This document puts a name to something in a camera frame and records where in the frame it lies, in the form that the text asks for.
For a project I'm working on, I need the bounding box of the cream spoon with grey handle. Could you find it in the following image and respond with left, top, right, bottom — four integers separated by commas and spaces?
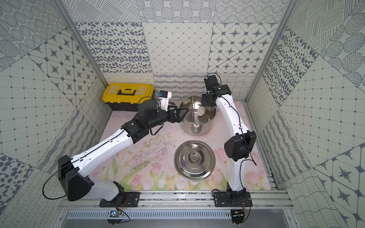
197, 106, 206, 116

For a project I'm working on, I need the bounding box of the stainless steel pot lid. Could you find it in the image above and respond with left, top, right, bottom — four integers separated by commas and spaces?
174, 140, 216, 181

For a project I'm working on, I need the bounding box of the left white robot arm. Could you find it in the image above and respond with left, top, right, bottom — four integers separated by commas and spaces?
58, 99, 188, 206

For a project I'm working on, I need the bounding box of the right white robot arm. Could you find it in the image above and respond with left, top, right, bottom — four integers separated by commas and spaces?
202, 83, 257, 203

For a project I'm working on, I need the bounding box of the yellow black toolbox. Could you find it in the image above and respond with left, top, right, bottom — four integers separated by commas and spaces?
102, 83, 155, 112

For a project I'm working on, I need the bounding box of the white perforated vent strip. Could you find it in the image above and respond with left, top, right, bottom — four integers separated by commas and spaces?
66, 209, 231, 220

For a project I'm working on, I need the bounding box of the green circuit board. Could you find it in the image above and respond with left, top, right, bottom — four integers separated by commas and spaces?
110, 210, 121, 218

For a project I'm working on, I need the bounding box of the right small circuit board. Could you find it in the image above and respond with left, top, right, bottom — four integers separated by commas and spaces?
231, 210, 245, 226

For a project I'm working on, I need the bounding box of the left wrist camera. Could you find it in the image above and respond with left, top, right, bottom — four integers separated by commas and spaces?
158, 90, 172, 111

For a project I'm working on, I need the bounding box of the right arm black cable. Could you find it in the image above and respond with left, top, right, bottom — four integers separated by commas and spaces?
221, 95, 257, 194

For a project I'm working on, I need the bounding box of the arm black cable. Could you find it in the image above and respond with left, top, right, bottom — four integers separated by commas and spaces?
221, 95, 257, 194
42, 165, 75, 200

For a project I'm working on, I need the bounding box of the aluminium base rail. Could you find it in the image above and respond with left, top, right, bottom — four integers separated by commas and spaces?
57, 190, 294, 211

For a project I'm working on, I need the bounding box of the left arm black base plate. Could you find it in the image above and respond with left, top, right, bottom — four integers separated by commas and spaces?
99, 192, 141, 208

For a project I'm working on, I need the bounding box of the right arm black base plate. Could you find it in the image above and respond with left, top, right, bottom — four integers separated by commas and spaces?
212, 191, 253, 208

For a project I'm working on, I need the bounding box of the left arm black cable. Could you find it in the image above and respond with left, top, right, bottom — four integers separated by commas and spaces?
42, 165, 75, 200

